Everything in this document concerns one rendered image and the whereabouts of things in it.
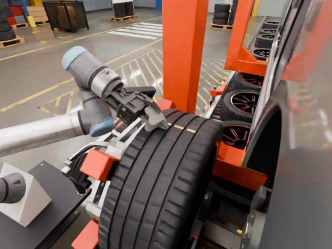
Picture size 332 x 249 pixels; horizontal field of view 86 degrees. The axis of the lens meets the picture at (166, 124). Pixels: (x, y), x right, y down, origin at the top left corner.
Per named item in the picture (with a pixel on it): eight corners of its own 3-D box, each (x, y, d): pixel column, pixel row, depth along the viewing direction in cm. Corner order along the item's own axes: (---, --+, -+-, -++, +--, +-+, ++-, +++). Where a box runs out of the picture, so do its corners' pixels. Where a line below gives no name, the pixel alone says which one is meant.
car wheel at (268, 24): (284, 33, 570) (287, 24, 555) (262, 32, 583) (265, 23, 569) (280, 29, 619) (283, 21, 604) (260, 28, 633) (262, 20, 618)
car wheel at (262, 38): (270, 42, 483) (273, 33, 468) (289, 49, 432) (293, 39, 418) (249, 44, 471) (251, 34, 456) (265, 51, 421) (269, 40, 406)
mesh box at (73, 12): (72, 33, 689) (63, 3, 629) (51, 30, 737) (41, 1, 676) (90, 29, 750) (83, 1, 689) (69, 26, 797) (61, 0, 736)
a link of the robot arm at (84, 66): (85, 58, 63) (78, 36, 54) (112, 79, 63) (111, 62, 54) (64, 74, 60) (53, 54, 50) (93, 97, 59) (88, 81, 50)
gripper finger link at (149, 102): (154, 120, 56) (133, 103, 57) (157, 117, 58) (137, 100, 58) (160, 111, 53) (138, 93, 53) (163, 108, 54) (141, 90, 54)
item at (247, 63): (273, 78, 244) (283, 52, 223) (234, 71, 263) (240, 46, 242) (273, 73, 256) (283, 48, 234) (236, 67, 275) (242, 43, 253)
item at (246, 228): (245, 241, 65) (249, 237, 60) (240, 239, 65) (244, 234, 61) (248, 224, 68) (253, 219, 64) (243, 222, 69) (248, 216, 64)
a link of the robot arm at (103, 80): (108, 84, 63) (114, 62, 55) (119, 92, 62) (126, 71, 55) (89, 96, 56) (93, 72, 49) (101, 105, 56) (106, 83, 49)
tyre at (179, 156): (205, 199, 115) (152, 334, 61) (172, 184, 124) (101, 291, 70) (233, 103, 85) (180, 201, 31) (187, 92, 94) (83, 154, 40)
